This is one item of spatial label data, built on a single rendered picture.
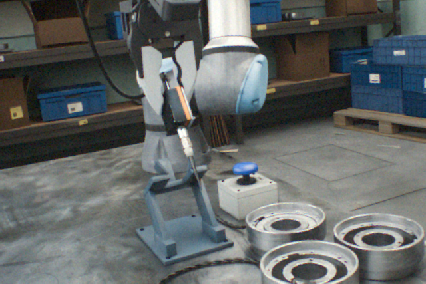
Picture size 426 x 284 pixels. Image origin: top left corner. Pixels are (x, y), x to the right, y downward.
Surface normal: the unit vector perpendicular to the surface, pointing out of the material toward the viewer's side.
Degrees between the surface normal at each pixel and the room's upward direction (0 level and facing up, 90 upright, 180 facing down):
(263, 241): 90
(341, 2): 92
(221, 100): 111
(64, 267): 0
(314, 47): 97
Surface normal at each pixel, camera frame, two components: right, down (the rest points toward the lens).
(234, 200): -0.91, 0.17
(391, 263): -0.01, 0.20
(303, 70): 0.40, 0.16
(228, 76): -0.20, -0.07
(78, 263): -0.10, -0.97
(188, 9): 0.40, 0.59
